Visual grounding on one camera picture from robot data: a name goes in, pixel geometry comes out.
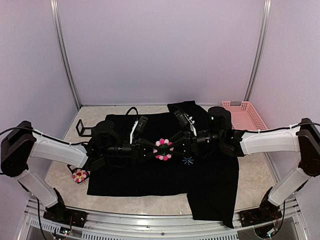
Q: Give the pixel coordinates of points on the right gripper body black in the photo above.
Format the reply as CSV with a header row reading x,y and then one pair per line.
x,y
193,146

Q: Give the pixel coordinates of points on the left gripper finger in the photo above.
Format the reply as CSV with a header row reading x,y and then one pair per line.
x,y
147,146
145,156

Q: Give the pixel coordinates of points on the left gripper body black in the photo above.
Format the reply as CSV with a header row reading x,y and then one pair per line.
x,y
136,150

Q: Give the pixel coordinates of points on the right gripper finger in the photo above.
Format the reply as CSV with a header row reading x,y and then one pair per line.
x,y
179,138
178,151

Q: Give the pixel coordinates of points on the flower brooch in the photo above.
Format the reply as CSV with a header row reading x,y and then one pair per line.
x,y
163,149
79,175

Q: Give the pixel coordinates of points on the black t-shirt blue logo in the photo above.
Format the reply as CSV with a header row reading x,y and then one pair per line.
x,y
210,183

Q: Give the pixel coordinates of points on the pink plastic basket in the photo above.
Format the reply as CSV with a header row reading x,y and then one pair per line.
x,y
244,116

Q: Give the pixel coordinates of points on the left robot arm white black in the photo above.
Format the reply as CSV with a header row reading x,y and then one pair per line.
x,y
24,142

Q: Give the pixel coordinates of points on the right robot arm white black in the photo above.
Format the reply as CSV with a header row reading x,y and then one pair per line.
x,y
302,138

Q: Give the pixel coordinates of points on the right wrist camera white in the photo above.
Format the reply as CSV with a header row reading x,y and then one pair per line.
x,y
186,121

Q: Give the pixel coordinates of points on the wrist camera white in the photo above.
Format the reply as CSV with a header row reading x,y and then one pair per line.
x,y
138,128
186,121

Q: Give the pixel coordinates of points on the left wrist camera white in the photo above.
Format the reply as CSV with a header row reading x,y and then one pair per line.
x,y
138,128

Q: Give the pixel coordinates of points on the front aluminium rail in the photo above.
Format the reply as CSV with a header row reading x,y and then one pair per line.
x,y
115,226

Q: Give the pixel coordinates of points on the right aluminium frame post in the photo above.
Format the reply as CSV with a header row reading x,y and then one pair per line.
x,y
263,29

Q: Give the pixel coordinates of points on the aluminium frame post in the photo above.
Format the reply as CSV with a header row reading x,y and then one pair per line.
x,y
54,5
263,29

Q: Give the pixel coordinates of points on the left aluminium frame post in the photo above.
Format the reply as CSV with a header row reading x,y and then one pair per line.
x,y
54,5

